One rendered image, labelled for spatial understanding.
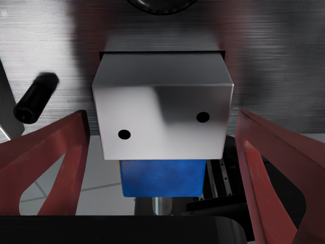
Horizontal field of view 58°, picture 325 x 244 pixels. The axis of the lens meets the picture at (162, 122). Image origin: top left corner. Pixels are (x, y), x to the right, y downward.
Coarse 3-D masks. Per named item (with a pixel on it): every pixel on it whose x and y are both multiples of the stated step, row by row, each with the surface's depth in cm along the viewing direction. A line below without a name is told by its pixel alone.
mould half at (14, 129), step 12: (0, 60) 21; (0, 72) 20; (0, 84) 20; (0, 96) 20; (12, 96) 21; (0, 108) 19; (12, 108) 20; (0, 120) 19; (12, 120) 20; (0, 132) 19; (12, 132) 20
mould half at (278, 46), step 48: (0, 0) 11; (48, 0) 11; (96, 0) 11; (240, 0) 11; (288, 0) 11; (0, 48) 12; (48, 48) 12; (96, 48) 12; (144, 48) 12; (192, 48) 12; (240, 48) 12; (288, 48) 12; (240, 96) 14; (288, 96) 14
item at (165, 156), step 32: (128, 64) 11; (160, 64) 11; (192, 64) 11; (224, 64) 11; (96, 96) 10; (128, 96) 10; (160, 96) 10; (192, 96) 10; (224, 96) 10; (128, 128) 11; (160, 128) 11; (192, 128) 11; (224, 128) 11; (128, 160) 14; (160, 160) 14; (192, 160) 14; (128, 192) 15; (160, 192) 15; (192, 192) 15
